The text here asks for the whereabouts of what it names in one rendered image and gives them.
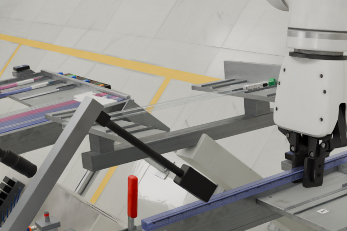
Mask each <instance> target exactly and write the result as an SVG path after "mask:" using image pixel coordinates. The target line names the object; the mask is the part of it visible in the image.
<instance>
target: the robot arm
mask: <svg viewBox="0 0 347 231"><path fill-rule="evenodd" d="M266 1H267V2H268V3H269V4H271V5H272V6H273V7H275V8H276V9H279V10H281V11H288V12H289V18H288V30H287V42H286V47H289V48H293V49H294V51H291V52H289V54H287V55H285V57H284V59H283V62H282V66H281V69H280V74H279V79H278V84H277V90H276V97H275V105H274V123H275V124H276V125H277V126H278V130H279V131H280V132H281V133H282V134H284V135H285V136H286V137H287V139H288V141H289V143H290V152H291V153H293V158H292V169H293V168H296V167H299V166H302V165H304V171H303V178H300V179H297V180H295V181H292V183H294V184H296V183H302V185H303V187H305V188H311V187H318V186H321V185H322V184H323V173H324V162H325V158H327V157H329V155H330V153H331V152H332V151H333V150H334V149H337V148H341V147H346V146H347V136H346V134H347V55H344V54H343V52H347V0H266ZM301 134H302V135H301ZM332 135H333V138H332ZM320 140H322V142H321V143H320V144H319V141H320Z"/></svg>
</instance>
